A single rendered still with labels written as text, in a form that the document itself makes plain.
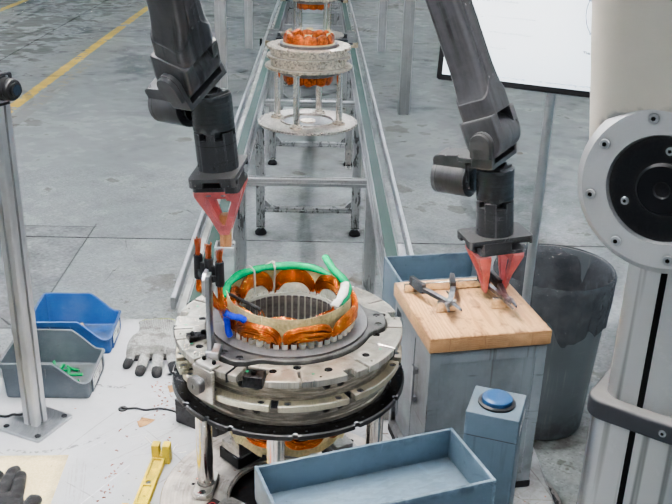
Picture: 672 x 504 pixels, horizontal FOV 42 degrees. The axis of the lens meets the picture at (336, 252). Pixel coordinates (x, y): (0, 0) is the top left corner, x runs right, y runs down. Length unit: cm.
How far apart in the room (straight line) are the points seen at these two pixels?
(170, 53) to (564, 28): 118
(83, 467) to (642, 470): 90
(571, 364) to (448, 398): 155
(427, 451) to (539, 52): 123
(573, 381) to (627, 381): 196
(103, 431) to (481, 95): 86
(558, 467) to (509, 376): 157
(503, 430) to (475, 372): 17
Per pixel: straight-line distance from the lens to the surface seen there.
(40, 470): 155
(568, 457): 299
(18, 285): 152
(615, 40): 80
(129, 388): 173
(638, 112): 82
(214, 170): 122
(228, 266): 129
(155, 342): 184
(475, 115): 131
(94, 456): 156
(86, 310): 196
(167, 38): 112
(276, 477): 104
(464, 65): 131
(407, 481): 108
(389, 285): 154
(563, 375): 290
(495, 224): 136
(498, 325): 135
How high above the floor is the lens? 167
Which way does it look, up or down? 23 degrees down
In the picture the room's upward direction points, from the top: 2 degrees clockwise
